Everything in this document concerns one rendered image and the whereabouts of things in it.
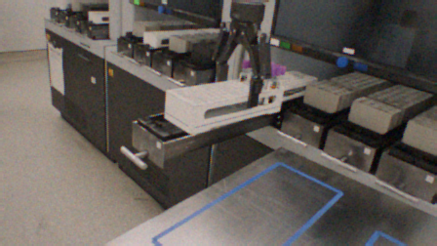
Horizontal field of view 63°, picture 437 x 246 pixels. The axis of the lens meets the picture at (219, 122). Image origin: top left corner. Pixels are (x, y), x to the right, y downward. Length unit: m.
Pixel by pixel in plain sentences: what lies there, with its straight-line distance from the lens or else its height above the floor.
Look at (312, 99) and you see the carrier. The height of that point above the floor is 0.84.
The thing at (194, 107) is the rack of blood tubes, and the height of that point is 0.93.
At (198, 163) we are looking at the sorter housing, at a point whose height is 0.44.
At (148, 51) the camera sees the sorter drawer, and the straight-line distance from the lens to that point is 1.62.
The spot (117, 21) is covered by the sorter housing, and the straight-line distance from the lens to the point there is 2.02.
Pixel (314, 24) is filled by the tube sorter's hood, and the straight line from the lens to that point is 1.11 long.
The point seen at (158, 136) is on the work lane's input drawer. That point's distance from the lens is 0.85.
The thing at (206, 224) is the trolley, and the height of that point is 0.82.
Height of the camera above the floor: 1.20
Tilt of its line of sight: 24 degrees down
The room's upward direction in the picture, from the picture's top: 7 degrees clockwise
